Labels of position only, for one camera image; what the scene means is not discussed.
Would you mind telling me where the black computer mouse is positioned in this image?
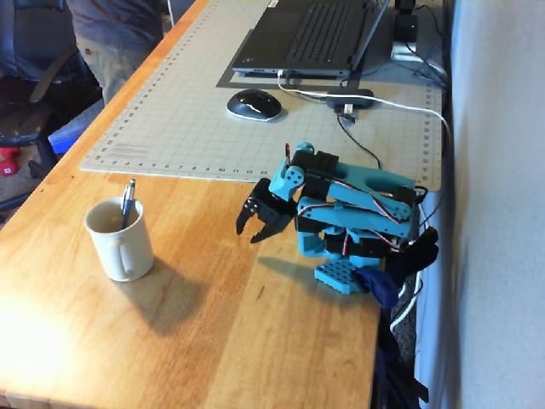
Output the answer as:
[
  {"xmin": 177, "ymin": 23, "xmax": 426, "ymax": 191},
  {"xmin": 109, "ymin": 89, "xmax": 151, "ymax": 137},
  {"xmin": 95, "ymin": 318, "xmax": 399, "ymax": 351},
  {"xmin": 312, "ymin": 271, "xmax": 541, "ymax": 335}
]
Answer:
[{"xmin": 225, "ymin": 88, "xmax": 284, "ymax": 123}]

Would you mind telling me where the blue ballpoint pen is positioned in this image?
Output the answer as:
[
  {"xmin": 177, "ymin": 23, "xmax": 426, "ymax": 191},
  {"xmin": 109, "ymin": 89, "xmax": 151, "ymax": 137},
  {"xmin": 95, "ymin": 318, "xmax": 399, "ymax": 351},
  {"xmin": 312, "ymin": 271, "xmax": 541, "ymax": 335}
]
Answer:
[{"xmin": 120, "ymin": 178, "xmax": 138, "ymax": 232}]

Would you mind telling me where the grey gridded cutting mat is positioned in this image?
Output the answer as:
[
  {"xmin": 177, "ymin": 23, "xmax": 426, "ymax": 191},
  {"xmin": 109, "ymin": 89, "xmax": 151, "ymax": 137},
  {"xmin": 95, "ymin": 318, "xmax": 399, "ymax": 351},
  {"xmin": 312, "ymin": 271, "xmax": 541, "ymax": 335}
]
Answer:
[{"xmin": 79, "ymin": 0, "xmax": 444, "ymax": 193}]

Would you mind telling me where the red dumbbell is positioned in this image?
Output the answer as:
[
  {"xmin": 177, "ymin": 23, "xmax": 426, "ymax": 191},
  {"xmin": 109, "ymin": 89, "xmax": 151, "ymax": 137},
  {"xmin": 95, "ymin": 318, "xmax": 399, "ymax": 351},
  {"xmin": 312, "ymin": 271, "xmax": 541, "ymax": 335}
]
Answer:
[{"xmin": 0, "ymin": 147, "xmax": 22, "ymax": 178}]

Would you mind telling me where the black usb hub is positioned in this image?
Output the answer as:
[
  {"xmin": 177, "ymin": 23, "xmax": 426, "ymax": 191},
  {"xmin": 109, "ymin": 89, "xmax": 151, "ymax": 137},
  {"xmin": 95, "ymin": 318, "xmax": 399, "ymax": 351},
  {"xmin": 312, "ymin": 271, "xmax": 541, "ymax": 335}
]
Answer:
[{"xmin": 325, "ymin": 88, "xmax": 376, "ymax": 110}]

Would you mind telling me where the black office chair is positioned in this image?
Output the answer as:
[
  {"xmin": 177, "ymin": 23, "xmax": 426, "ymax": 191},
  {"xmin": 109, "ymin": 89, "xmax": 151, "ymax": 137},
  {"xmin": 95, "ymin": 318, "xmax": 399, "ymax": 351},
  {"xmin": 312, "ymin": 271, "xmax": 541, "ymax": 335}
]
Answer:
[{"xmin": 0, "ymin": 0, "xmax": 104, "ymax": 214}]

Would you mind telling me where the person in khaki trousers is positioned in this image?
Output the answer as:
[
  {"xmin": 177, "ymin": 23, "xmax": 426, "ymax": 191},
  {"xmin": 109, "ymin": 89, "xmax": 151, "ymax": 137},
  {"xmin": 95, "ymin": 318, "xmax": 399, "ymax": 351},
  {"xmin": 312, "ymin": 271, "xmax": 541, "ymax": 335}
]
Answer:
[{"xmin": 70, "ymin": 0, "xmax": 171, "ymax": 106}]

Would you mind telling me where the dark tangled cable bundle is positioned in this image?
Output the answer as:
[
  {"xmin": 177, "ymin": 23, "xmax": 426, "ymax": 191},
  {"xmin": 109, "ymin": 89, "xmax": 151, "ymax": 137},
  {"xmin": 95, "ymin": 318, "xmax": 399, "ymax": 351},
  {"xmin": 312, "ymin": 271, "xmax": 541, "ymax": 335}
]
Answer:
[{"xmin": 406, "ymin": 2, "xmax": 450, "ymax": 90}]

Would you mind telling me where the black device on silver base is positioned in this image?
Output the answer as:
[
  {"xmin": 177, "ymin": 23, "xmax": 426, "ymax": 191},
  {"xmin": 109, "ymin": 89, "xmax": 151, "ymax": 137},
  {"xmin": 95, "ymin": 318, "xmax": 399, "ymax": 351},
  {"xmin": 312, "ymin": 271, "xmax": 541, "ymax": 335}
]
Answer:
[{"xmin": 389, "ymin": 0, "xmax": 429, "ymax": 61}]

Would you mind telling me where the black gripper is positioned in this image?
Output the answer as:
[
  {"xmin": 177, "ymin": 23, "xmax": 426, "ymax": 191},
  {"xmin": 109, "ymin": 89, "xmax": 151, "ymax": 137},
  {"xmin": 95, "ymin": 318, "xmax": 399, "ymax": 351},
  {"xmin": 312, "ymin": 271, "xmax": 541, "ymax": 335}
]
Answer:
[{"xmin": 235, "ymin": 177, "xmax": 299, "ymax": 245}]

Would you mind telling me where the white ceramic mug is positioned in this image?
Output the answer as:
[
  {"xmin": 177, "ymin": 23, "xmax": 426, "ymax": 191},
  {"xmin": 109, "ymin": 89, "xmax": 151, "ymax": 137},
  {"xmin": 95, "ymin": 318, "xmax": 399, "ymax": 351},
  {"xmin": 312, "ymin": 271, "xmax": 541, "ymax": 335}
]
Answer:
[{"xmin": 83, "ymin": 196, "xmax": 156, "ymax": 283}]

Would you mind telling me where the dark grey laptop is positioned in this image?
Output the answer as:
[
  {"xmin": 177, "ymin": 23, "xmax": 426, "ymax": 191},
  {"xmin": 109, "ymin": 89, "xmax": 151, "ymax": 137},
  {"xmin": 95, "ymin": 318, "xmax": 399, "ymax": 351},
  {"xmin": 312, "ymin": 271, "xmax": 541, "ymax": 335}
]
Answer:
[{"xmin": 231, "ymin": 0, "xmax": 391, "ymax": 80}]

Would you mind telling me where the dark blue table clamp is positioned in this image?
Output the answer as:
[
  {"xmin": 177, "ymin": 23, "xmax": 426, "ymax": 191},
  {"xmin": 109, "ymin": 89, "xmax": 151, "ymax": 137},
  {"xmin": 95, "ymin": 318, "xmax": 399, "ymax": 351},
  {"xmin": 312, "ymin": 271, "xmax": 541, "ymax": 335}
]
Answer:
[{"xmin": 355, "ymin": 225, "xmax": 440, "ymax": 310}]

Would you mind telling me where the black hub cable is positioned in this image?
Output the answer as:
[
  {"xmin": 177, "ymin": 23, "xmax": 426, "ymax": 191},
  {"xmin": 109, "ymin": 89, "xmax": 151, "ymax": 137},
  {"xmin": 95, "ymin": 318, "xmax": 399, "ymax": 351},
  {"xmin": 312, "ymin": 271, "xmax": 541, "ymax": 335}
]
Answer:
[{"xmin": 336, "ymin": 111, "xmax": 383, "ymax": 170}]

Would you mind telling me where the white usb cable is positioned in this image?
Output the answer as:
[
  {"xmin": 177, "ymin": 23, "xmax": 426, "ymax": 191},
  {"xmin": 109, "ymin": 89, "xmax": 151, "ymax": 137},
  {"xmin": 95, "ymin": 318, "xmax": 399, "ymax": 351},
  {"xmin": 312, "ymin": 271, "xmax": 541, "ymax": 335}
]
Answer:
[{"xmin": 276, "ymin": 69, "xmax": 454, "ymax": 336}]

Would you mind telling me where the blue grey storage bin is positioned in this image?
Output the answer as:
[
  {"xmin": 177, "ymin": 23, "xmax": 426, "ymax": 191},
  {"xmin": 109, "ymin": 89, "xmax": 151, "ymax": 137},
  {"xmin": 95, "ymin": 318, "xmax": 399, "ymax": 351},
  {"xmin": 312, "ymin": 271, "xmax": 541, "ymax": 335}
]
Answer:
[{"xmin": 47, "ymin": 101, "xmax": 106, "ymax": 159}]

